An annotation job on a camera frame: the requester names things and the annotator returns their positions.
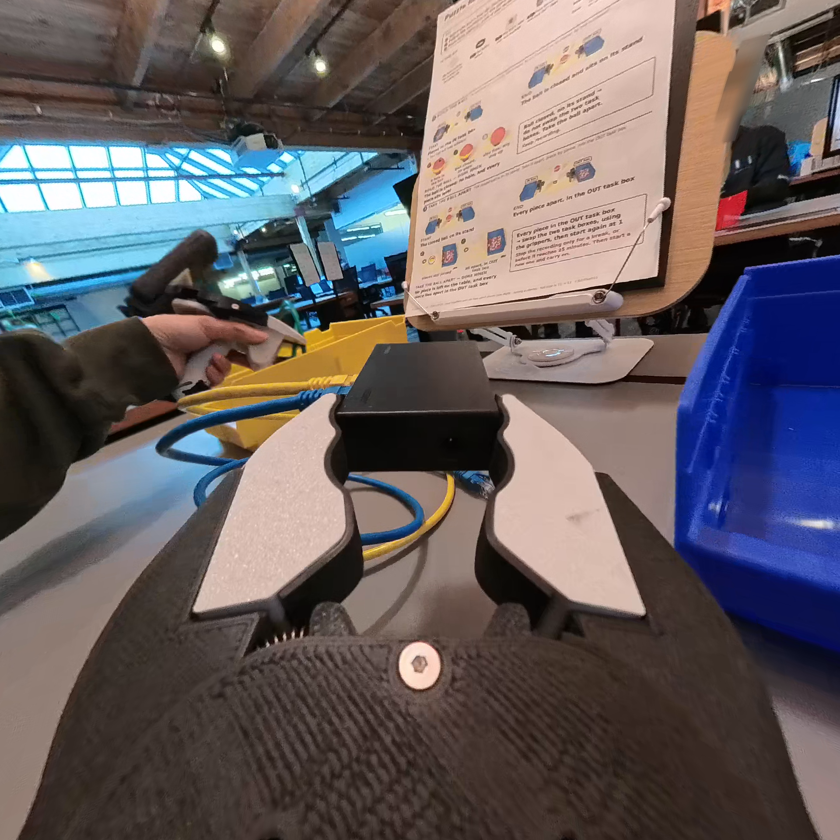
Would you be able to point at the blue plastic bin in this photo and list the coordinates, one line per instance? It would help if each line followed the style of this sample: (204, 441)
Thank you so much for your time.
(754, 459)

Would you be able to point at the person's left hand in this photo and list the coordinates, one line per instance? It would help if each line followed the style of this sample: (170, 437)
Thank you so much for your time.
(190, 334)

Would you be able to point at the person's left forearm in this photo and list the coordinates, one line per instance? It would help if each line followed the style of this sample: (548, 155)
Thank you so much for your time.
(59, 407)

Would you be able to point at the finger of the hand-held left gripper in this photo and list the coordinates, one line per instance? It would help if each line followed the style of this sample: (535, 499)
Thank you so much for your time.
(287, 334)

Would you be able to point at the red plastic bin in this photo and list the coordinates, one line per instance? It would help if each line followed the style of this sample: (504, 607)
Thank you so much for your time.
(728, 213)

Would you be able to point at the ceiling spot lamp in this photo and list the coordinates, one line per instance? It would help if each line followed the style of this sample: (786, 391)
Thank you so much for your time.
(216, 44)
(319, 64)

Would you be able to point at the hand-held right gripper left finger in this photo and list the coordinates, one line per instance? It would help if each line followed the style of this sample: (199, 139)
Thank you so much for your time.
(282, 512)

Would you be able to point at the yellow plastic bin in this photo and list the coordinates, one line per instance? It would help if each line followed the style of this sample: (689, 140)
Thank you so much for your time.
(295, 367)

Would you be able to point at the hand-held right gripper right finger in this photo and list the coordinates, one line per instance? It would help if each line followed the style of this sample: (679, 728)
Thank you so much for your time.
(558, 518)

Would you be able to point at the instruction sheet on stand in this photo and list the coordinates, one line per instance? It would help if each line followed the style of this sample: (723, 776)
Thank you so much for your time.
(695, 229)

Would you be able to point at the ceiling mounted device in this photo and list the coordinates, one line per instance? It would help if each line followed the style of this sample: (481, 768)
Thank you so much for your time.
(256, 144)

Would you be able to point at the printed instruction sheet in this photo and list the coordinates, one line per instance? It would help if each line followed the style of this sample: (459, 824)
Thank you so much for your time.
(544, 164)

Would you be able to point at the black network switch box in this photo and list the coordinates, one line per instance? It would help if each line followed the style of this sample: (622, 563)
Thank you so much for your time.
(420, 394)

